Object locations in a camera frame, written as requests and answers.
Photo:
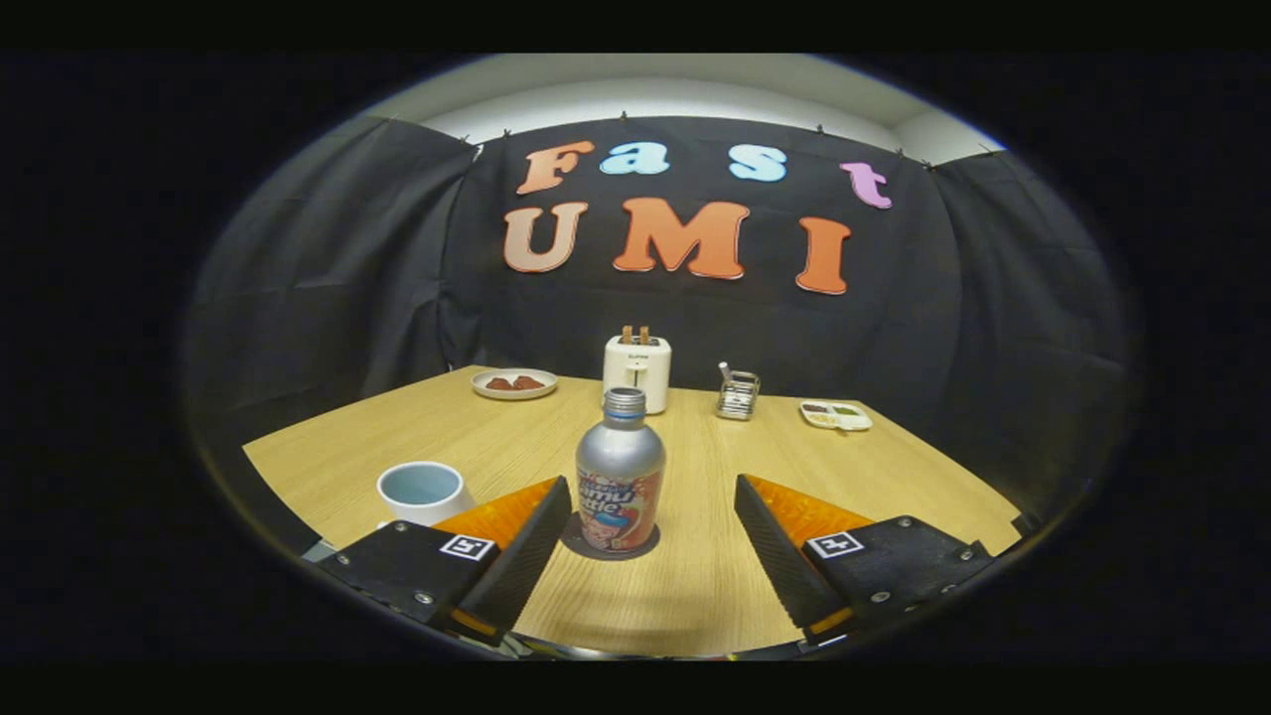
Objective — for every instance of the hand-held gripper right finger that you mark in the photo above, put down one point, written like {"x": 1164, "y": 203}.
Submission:
{"x": 779, "y": 556}

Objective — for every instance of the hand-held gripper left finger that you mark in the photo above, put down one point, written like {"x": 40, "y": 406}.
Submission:
{"x": 521, "y": 556}

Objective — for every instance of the dark brown round coaster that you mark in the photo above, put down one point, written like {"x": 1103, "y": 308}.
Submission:
{"x": 571, "y": 544}

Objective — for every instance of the white cup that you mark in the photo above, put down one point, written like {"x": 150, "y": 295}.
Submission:
{"x": 417, "y": 506}

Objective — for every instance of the silver juice bottle pink label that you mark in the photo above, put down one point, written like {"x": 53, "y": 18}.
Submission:
{"x": 621, "y": 457}

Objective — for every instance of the wooden table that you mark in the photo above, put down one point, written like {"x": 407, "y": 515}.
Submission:
{"x": 745, "y": 467}

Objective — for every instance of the white divided tray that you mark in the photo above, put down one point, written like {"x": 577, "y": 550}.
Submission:
{"x": 836, "y": 425}

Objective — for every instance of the white round plate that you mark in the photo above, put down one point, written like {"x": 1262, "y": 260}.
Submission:
{"x": 513, "y": 394}

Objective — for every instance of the white toaster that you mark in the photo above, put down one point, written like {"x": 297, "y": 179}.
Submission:
{"x": 637, "y": 372}

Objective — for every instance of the black backdrop cloth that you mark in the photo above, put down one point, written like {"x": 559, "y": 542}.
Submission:
{"x": 328, "y": 268}

